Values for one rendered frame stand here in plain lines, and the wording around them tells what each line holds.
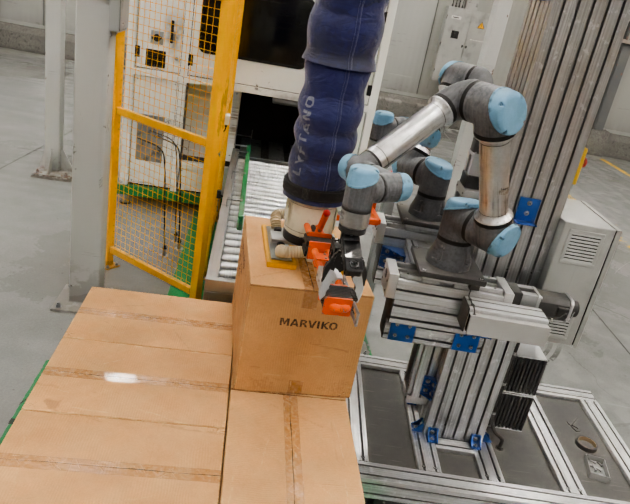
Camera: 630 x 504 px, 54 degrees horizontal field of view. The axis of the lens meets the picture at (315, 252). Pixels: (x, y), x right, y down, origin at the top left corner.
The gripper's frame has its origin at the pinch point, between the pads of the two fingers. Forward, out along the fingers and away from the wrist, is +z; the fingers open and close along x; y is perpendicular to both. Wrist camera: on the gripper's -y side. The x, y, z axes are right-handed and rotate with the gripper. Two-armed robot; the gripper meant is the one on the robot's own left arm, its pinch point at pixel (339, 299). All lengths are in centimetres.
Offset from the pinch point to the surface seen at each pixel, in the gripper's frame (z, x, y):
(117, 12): -49, 84, 167
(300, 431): 53, 0, 12
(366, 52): -58, -6, 51
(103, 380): 53, 63, 31
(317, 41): -59, 9, 53
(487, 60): -46, -180, 368
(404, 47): -15, -274, 949
